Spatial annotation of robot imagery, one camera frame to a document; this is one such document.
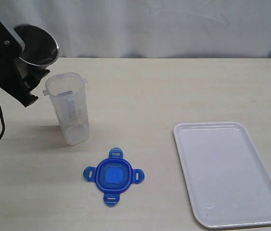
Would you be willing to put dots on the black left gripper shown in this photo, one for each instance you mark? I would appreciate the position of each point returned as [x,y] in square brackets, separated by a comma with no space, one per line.
[10,79]

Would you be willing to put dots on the stainless steel cup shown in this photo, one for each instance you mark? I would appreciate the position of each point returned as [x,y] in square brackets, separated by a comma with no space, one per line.
[41,49]

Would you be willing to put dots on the blue four-tab container lid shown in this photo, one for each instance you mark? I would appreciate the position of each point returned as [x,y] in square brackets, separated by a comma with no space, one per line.
[113,176]

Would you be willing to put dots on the clear plastic container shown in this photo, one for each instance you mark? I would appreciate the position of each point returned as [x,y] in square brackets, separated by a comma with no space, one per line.
[67,92]

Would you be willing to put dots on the white plastic tray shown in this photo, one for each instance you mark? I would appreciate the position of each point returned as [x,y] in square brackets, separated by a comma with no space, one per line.
[227,182]

